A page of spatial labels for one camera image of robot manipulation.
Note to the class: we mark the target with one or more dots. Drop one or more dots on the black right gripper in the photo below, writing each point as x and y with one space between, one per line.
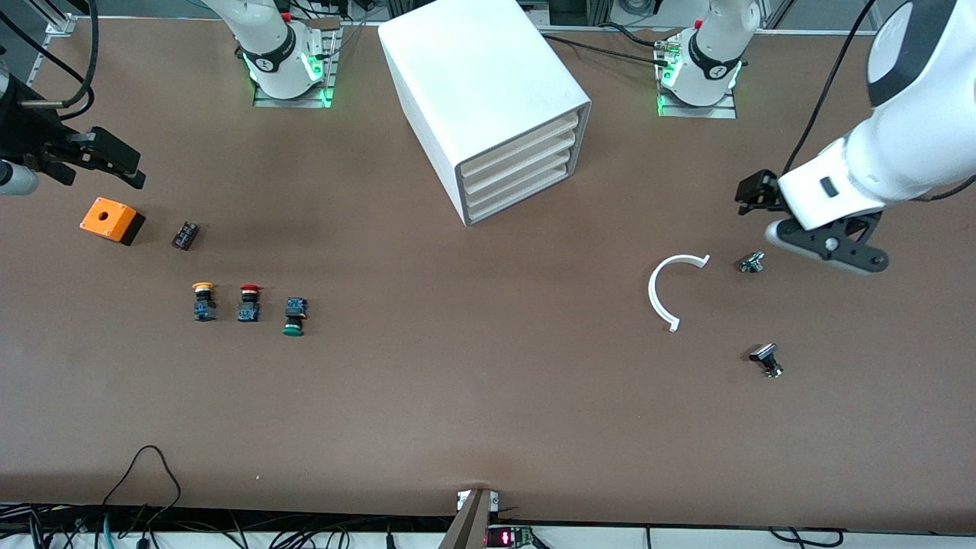
29 131

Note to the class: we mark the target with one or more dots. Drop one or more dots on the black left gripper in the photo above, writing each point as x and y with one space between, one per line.
756 192

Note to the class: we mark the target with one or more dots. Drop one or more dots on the green mushroom push button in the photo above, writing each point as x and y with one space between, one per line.
294 309

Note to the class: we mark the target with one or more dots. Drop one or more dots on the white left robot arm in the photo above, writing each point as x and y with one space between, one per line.
907 145

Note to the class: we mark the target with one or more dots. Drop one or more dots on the yellow mushroom push button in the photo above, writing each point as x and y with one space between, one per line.
204 309

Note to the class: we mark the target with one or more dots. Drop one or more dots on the red mushroom push button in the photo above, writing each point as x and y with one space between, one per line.
248 311

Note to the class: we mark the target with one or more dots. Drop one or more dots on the orange box with hole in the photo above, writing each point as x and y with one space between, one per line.
107 217

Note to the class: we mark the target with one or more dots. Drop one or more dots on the small black contact block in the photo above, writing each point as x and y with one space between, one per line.
185 235

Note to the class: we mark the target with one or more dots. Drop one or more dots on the white curved plastic arc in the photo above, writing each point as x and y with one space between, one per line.
653 293

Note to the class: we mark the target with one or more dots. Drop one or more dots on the circuit board with red display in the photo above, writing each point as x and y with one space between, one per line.
507 538

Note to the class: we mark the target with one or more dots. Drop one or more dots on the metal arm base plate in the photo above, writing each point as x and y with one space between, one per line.
698 112
332 69

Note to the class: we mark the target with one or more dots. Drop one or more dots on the aluminium table edge rail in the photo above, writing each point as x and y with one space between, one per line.
49 42

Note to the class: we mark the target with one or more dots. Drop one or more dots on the black selector switch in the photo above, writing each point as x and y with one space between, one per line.
765 353

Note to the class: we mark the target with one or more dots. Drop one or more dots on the brown camera post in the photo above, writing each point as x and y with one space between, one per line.
469 526

